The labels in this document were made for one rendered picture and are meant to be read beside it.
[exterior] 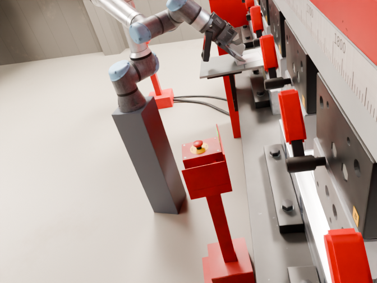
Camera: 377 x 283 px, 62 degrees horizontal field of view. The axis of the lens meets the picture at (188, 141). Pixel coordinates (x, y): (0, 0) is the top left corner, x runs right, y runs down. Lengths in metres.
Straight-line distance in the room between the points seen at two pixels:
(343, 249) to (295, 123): 0.18
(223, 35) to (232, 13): 0.91
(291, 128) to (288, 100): 0.03
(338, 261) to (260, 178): 0.69
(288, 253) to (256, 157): 0.34
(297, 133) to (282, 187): 0.48
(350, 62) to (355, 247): 0.13
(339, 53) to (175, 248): 1.72
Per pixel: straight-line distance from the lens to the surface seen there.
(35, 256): 2.36
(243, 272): 1.62
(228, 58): 1.36
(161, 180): 1.87
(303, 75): 0.44
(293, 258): 0.74
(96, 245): 2.15
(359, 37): 0.25
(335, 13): 0.29
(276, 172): 0.88
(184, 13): 1.19
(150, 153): 1.75
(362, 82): 0.25
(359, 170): 0.29
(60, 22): 6.11
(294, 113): 0.37
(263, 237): 0.78
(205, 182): 1.13
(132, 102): 1.63
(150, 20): 1.23
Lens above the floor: 1.50
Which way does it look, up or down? 34 degrees down
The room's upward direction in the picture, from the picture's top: 16 degrees counter-clockwise
